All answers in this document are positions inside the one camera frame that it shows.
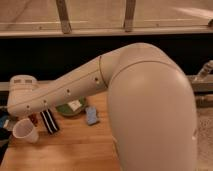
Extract blue sponge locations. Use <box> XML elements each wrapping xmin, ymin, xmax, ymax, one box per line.
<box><xmin>86</xmin><ymin>106</ymin><xmax>99</xmax><ymax>125</ymax></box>

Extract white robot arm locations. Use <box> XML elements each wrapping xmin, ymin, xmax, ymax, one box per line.
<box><xmin>7</xmin><ymin>43</ymin><xmax>197</xmax><ymax>171</ymax></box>

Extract dark items at left edge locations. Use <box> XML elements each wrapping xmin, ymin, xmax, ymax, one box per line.
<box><xmin>0</xmin><ymin>108</ymin><xmax>11</xmax><ymax>164</ymax></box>

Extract red chili pepper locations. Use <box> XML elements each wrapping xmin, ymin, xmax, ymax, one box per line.
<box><xmin>28</xmin><ymin>114</ymin><xmax>38</xmax><ymax>126</ymax></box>

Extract black white striped block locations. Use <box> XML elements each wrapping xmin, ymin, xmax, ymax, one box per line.
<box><xmin>40</xmin><ymin>109</ymin><xmax>60</xmax><ymax>134</ymax></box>

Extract white ceramic cup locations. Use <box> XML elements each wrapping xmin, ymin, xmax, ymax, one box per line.
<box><xmin>12</xmin><ymin>118</ymin><xmax>39</xmax><ymax>143</ymax></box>

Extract green round plate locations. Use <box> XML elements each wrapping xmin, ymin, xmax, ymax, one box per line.
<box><xmin>56</xmin><ymin>98</ymin><xmax>87</xmax><ymax>117</ymax></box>

